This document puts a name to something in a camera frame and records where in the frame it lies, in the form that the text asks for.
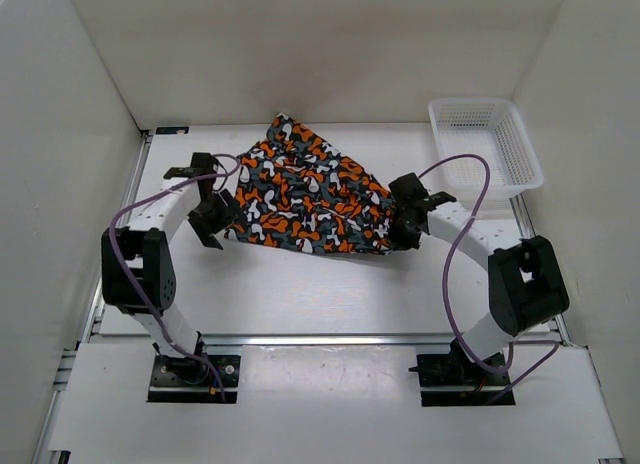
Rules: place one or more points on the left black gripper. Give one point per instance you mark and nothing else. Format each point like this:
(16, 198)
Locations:
(231, 215)

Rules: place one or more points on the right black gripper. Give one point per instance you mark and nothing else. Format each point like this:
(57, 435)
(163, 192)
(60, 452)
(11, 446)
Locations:
(396, 240)

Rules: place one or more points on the orange camouflage shorts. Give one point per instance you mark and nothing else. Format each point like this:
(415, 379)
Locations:
(300, 193)

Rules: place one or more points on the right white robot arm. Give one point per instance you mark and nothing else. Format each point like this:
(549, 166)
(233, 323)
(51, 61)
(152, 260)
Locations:
(525, 285)

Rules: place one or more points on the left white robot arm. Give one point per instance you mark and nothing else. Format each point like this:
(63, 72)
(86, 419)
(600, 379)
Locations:
(138, 275)

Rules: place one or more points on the black label sticker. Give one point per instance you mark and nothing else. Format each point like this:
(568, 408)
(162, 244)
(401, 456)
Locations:
(172, 130)

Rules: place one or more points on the white perforated plastic basket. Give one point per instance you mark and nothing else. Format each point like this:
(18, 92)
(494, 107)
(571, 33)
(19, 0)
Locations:
(493, 129)

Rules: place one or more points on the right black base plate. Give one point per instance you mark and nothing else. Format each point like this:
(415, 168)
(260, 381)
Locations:
(475, 387)

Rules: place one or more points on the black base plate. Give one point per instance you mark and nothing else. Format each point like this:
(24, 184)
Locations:
(176, 380)
(475, 387)

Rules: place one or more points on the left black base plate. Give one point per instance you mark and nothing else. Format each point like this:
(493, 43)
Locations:
(176, 380)

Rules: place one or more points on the aluminium rail front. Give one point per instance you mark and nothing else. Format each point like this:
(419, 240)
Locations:
(220, 340)

